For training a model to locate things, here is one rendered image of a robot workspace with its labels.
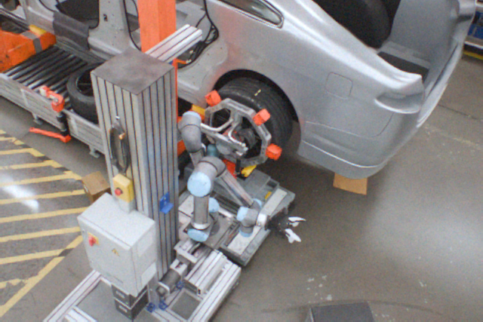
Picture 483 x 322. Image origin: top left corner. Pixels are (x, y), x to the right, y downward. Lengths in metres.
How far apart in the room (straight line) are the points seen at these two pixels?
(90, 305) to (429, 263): 2.60
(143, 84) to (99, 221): 0.85
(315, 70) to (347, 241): 1.62
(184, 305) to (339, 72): 1.83
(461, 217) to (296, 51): 2.34
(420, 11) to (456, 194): 1.70
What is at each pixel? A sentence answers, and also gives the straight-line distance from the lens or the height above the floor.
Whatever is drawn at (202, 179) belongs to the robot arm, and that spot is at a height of 1.46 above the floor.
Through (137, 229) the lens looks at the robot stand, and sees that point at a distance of 2.43.
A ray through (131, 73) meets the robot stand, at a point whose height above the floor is 2.03.
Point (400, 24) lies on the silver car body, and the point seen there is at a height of 1.10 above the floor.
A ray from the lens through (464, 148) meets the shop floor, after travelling 5.32.
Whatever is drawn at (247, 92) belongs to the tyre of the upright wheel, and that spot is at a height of 1.17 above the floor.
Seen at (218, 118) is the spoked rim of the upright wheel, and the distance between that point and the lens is 3.59.
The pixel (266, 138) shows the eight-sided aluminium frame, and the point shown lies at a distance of 3.27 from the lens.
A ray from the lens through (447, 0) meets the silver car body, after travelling 4.50.
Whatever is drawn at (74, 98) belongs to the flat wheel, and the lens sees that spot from 4.43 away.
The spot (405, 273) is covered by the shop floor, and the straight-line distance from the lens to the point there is 4.05.
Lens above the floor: 3.20
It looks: 44 degrees down
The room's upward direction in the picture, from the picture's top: 6 degrees clockwise
